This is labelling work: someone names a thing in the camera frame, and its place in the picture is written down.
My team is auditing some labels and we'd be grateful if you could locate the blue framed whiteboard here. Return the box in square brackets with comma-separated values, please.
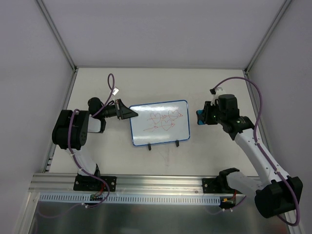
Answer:
[130, 99, 191, 147]

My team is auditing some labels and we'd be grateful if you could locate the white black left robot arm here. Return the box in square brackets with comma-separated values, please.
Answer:
[52, 97, 138, 192]

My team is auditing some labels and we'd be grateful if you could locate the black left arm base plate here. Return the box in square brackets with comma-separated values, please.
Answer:
[73, 174, 117, 192]

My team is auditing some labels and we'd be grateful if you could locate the slotted white cable duct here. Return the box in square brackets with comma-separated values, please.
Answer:
[39, 193, 221, 206]

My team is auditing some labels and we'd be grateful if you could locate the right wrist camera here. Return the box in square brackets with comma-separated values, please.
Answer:
[211, 87, 226, 106]

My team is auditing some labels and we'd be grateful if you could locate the aluminium front rail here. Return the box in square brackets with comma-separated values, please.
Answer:
[28, 172, 293, 197]

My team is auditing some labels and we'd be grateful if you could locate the left aluminium frame post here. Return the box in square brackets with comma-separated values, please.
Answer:
[35, 0, 77, 72]

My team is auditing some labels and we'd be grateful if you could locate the aluminium frame post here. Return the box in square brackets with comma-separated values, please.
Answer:
[244, 0, 293, 74]
[35, 0, 77, 72]

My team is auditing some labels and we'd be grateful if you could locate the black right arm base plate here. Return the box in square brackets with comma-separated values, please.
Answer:
[201, 176, 241, 194]

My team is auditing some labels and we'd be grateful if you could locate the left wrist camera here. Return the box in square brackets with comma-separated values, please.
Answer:
[112, 87, 119, 95]

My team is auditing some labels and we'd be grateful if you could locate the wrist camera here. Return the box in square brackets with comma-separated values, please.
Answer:
[211, 87, 226, 106]
[112, 87, 119, 95]

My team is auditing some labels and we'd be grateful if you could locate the right aluminium frame post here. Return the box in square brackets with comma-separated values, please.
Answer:
[244, 0, 293, 74]

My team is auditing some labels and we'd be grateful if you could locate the blue whiteboard eraser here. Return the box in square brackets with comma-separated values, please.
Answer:
[196, 110, 205, 125]

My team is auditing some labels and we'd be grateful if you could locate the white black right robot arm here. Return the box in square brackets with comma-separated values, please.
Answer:
[196, 94, 303, 226]

